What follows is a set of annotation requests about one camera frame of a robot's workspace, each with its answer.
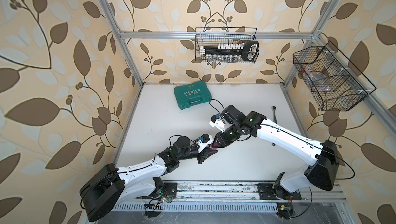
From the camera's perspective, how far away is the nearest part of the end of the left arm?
62 cm

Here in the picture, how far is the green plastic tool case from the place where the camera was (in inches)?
42.4

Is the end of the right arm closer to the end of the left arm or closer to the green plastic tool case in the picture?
the end of the left arm

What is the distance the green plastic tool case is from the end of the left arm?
0.41 metres

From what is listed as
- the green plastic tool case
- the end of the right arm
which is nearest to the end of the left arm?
the end of the right arm
